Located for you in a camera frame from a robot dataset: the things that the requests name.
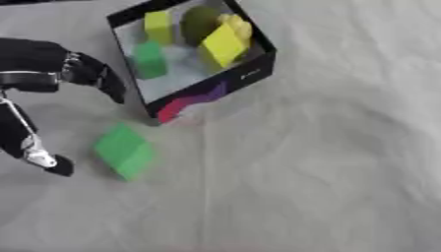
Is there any large yellow cube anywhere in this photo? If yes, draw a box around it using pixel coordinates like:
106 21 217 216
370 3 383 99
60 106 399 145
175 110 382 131
198 23 250 70

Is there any black box with white inside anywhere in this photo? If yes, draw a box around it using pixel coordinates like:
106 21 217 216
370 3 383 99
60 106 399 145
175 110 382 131
104 0 278 119

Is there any tall yellow block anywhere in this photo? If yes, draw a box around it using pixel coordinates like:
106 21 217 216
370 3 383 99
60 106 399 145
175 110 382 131
143 10 176 46

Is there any olive green toy fruit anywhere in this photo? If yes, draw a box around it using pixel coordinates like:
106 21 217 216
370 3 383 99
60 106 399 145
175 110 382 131
179 5 224 46

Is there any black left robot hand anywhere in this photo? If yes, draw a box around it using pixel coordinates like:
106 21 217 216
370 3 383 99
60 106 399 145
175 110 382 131
0 37 128 177

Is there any light green block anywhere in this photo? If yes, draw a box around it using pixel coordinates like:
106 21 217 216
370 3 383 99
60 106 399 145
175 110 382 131
93 122 158 182

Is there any dark green block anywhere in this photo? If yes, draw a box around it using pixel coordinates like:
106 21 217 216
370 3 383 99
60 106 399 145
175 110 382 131
131 40 169 80

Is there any pale yellow toy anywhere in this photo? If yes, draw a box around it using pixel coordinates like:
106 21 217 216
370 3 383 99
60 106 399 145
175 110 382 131
215 13 254 44

